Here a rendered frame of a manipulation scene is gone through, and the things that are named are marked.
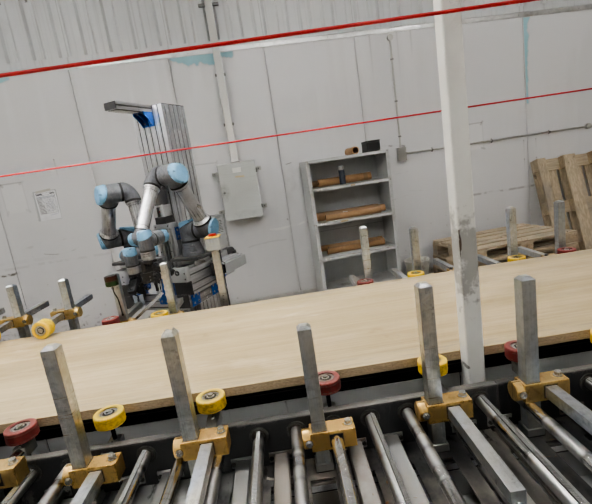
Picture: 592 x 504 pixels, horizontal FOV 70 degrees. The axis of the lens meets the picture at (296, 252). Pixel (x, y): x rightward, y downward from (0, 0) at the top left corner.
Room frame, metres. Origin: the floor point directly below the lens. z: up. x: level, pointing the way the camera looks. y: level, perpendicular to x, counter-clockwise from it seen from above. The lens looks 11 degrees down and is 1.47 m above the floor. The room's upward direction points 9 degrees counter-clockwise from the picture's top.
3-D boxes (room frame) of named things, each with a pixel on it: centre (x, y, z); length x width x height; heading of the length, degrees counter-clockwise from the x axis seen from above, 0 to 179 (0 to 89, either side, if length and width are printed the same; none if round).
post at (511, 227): (2.08, -1.10, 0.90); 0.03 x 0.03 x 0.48; 1
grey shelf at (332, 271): (4.66, -0.65, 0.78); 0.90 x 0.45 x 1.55; 97
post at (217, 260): (2.05, 0.39, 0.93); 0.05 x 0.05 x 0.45; 1
